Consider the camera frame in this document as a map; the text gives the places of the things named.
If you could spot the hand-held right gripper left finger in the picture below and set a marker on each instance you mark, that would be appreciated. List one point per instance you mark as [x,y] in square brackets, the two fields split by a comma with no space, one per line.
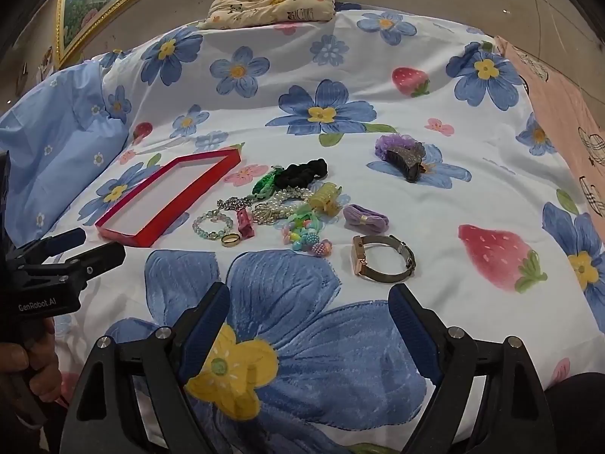
[203,335]

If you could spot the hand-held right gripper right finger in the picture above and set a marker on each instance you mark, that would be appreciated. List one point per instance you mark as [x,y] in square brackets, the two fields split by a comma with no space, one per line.
[416,335]

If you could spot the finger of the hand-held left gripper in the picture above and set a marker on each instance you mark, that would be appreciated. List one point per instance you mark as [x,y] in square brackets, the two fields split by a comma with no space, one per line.
[101,257]
[59,242]

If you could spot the red shallow box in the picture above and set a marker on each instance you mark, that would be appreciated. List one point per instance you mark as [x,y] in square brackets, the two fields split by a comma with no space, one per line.
[160,198]

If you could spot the pink hair clip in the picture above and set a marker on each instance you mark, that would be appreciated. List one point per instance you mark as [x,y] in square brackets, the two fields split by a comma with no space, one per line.
[245,227]

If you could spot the yellow hair claw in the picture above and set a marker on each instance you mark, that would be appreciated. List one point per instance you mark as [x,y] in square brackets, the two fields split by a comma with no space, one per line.
[326,198]

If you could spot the black scrunchie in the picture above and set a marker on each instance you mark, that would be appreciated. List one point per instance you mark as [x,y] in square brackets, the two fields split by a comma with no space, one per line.
[302,172]

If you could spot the person's left hand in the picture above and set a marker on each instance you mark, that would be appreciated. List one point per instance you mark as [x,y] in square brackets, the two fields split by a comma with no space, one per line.
[45,369]

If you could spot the floral white bedsheet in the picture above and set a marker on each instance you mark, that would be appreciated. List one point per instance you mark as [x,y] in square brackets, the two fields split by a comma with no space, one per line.
[331,293]

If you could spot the light blue pillow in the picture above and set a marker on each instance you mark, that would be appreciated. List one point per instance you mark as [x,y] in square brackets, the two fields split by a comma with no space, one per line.
[56,142]

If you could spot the dark hair claw clip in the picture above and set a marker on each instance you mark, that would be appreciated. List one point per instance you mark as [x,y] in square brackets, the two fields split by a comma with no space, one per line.
[406,163]

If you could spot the dark cloth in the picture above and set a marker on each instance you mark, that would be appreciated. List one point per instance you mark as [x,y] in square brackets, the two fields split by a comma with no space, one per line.
[576,416]

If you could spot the purple scrunchie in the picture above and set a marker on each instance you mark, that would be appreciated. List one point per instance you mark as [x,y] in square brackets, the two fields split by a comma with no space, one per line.
[387,144]

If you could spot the pink printed blanket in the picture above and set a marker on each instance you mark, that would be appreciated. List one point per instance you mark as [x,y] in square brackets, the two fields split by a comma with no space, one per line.
[567,118]

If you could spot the cream animal-print cushion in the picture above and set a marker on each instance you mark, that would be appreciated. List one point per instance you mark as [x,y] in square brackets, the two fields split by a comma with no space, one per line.
[269,2]

